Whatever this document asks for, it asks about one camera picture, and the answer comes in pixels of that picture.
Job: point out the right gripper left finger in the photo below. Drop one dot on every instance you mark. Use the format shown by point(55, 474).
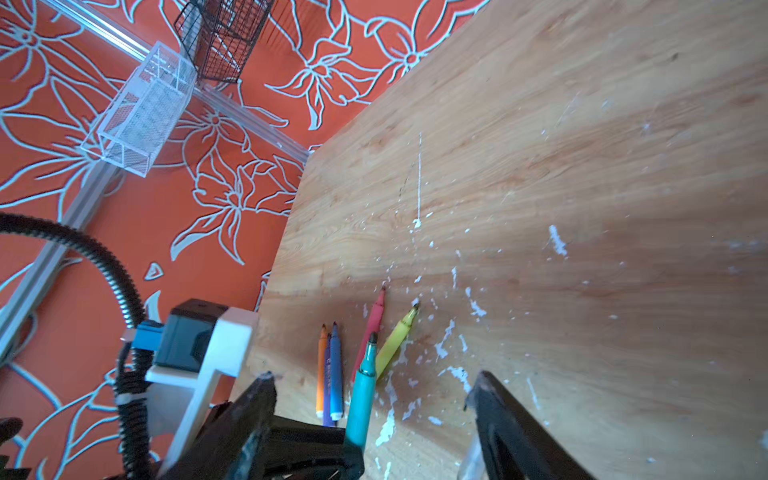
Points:
point(249, 441)

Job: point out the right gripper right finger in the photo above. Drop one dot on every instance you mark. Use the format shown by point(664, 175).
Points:
point(514, 443)

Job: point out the clear pen cap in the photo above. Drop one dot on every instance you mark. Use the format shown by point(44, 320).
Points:
point(472, 467)

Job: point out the green marker pen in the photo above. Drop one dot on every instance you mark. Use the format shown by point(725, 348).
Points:
point(361, 404)

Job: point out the yellow marker pen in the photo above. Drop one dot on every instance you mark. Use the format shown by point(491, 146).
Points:
point(395, 339)

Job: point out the pink marker pen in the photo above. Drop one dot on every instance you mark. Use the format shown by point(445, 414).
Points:
point(372, 326)

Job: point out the purple marker pen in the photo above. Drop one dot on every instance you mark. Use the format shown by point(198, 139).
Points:
point(327, 384)

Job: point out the orange marker pen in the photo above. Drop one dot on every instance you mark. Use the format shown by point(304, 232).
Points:
point(321, 409)

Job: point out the blue marker pen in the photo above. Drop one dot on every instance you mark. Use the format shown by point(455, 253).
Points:
point(336, 379)

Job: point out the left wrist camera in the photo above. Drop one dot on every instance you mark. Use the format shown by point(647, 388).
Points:
point(167, 375)

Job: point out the white wire mesh basket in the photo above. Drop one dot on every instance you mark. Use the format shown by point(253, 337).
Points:
point(132, 131)

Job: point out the black wire mesh basket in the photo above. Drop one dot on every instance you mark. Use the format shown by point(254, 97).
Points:
point(218, 36)

